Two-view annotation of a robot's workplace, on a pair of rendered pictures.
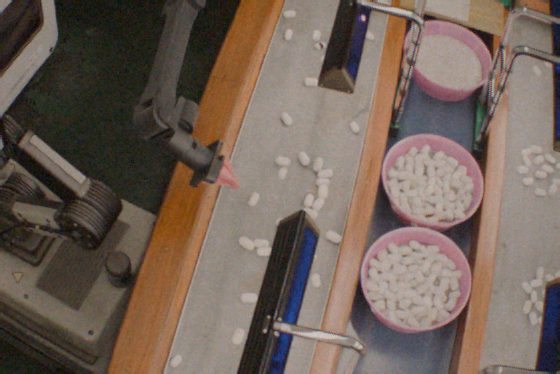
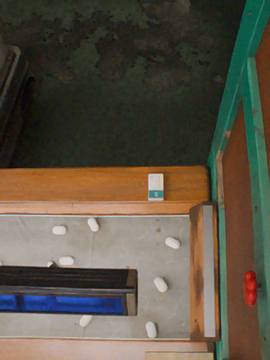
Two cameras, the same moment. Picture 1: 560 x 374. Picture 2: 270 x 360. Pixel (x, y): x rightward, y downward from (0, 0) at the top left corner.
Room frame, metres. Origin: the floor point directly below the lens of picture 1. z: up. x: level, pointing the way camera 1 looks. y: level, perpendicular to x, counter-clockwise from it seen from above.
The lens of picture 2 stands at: (1.83, -0.21, 1.77)
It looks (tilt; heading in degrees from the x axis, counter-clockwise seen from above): 71 degrees down; 93
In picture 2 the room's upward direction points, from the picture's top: 10 degrees counter-clockwise
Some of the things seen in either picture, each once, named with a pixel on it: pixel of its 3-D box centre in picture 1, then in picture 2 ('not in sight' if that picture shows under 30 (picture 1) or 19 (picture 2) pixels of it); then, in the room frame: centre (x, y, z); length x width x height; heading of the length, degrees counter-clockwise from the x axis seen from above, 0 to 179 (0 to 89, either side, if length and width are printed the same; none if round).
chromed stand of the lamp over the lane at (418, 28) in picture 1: (380, 47); not in sight; (1.48, -0.20, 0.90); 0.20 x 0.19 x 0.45; 174
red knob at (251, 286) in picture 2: not in sight; (252, 288); (1.95, -0.18, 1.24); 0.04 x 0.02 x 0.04; 84
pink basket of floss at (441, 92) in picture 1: (446, 64); not in sight; (1.63, -0.42, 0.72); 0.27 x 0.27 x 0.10
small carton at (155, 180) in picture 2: not in sight; (156, 186); (1.85, 0.11, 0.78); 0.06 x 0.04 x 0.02; 84
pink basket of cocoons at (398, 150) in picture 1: (430, 188); not in sight; (1.19, -0.37, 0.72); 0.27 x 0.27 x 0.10
